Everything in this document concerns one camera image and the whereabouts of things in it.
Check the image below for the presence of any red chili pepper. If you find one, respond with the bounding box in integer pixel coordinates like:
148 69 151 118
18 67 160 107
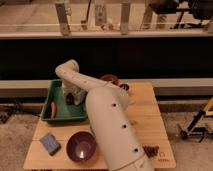
51 102 57 118

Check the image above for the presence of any clear plastic bag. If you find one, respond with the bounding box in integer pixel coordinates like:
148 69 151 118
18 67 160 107
74 89 87 105

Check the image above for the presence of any dark small can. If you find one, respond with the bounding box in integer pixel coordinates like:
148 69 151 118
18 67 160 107
119 83 130 92

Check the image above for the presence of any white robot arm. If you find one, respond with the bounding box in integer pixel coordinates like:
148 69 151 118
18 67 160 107
55 60 154 171

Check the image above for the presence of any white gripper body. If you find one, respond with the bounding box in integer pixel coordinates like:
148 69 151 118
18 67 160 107
62 81 79 98

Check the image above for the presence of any green plastic tray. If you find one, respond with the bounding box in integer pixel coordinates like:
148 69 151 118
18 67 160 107
41 79 87 124

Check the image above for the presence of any bunch of dark grapes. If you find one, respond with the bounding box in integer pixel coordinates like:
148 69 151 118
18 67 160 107
144 146 159 157

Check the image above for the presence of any wooden folding table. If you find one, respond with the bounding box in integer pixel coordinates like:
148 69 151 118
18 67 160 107
23 82 176 171

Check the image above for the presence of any purple bowl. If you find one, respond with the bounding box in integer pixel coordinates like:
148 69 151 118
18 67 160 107
66 131 96 163

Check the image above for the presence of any red brown bowl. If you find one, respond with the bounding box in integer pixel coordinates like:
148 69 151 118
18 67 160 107
101 74 119 85

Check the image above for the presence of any yellow black cart frame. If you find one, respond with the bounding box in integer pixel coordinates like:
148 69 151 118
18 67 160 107
177 97 213 143

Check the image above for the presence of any blue sponge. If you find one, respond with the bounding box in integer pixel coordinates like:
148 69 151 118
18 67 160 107
40 133 61 156

